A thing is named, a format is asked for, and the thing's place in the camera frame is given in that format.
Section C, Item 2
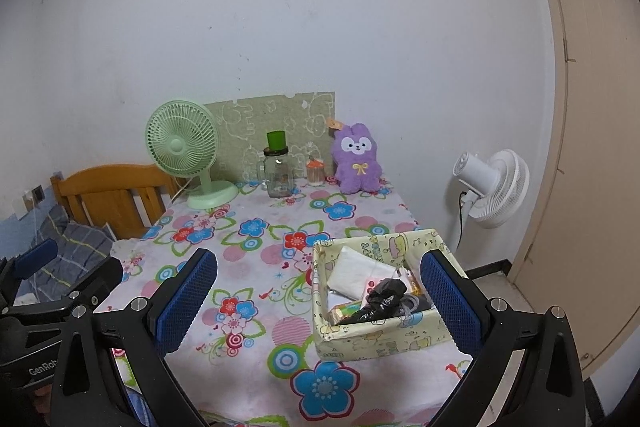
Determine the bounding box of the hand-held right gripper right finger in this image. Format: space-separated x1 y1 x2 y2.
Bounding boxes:
420 249 587 427

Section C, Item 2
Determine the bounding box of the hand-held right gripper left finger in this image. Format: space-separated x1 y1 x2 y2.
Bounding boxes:
47 248 218 427

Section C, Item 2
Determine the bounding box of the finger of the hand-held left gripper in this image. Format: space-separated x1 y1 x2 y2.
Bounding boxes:
0 239 58 293
65 258 124 309

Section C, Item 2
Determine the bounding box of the white charger with cable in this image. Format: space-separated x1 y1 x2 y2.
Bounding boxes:
397 268 433 315

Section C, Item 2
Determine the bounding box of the black plastic bag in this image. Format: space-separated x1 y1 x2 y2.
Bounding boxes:
334 278 408 327

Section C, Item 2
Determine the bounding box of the yellow cartoon print storage box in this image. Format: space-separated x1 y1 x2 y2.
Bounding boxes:
311 228 473 362

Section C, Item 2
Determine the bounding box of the white towel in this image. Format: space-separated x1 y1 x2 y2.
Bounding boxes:
327 246 396 300

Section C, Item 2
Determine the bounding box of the colourful cartoon snack packet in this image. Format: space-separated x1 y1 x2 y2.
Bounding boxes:
330 299 366 323

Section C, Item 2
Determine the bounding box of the grey plaid blanket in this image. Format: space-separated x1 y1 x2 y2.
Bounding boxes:
0 212 118 308

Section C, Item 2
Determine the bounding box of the white standing fan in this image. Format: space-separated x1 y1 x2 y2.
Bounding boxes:
452 149 531 253

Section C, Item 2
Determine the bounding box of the glass jar mug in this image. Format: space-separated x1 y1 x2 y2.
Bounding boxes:
257 148 293 199

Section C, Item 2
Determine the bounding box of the green desk fan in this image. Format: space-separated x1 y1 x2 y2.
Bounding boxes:
145 99 238 210

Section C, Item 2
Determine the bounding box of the purple plush bunny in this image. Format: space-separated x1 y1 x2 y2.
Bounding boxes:
330 122 385 194

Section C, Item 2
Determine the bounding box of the small jar with orange lid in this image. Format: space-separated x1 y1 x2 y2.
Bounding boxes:
306 158 326 186

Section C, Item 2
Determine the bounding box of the green patterned board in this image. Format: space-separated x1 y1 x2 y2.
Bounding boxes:
202 92 336 184

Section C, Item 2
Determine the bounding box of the beige door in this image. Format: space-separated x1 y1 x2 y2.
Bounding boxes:
507 0 640 378

